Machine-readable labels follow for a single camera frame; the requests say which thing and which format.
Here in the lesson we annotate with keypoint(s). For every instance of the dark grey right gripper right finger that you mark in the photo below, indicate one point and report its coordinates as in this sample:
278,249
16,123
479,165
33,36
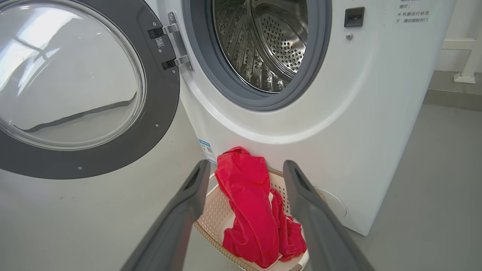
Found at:
320,226

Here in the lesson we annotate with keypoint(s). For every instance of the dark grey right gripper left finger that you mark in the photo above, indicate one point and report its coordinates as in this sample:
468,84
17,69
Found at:
177,222

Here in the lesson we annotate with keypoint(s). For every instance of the red garment with white trim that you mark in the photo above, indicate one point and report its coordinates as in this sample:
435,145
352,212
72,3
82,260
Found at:
248,210

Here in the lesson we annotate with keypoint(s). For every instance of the round black-rimmed washer door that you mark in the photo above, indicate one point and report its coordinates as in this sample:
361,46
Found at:
158,113

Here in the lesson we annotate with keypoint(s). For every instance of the cream perforated laundry basket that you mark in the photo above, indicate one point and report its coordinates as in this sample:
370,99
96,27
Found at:
216,214

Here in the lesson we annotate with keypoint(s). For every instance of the white front-load washing machine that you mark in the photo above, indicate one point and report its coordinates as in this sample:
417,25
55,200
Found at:
339,124

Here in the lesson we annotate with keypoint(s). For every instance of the stainless steel washing machine drum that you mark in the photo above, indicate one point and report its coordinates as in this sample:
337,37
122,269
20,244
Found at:
263,45

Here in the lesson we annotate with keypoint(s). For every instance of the blue energy label sticker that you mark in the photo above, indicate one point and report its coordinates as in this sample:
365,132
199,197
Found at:
208,151

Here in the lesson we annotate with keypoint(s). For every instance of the black text warning sticker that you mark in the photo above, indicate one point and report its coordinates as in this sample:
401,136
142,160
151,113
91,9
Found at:
412,13

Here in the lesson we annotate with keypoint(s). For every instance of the white frame leg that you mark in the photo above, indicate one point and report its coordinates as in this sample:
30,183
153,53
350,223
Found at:
469,56

